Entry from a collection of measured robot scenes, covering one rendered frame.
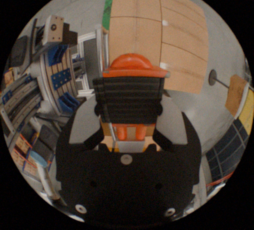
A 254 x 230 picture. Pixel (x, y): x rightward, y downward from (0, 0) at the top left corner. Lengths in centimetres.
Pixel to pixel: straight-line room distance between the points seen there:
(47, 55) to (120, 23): 53
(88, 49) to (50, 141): 98
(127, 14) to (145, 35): 24
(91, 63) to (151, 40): 74
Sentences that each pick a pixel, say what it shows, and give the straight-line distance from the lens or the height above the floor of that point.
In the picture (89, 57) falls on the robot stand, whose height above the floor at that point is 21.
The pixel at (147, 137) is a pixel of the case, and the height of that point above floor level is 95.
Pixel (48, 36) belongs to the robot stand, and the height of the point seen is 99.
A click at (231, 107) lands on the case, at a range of 186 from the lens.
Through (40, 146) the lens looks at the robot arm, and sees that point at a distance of 50.
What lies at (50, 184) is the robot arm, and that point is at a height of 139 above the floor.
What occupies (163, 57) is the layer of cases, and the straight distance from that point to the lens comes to 69.
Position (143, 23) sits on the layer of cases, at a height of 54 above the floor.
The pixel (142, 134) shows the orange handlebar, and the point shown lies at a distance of 17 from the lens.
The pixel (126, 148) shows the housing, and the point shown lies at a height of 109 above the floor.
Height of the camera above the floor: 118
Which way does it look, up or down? 57 degrees down
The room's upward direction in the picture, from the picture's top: 177 degrees counter-clockwise
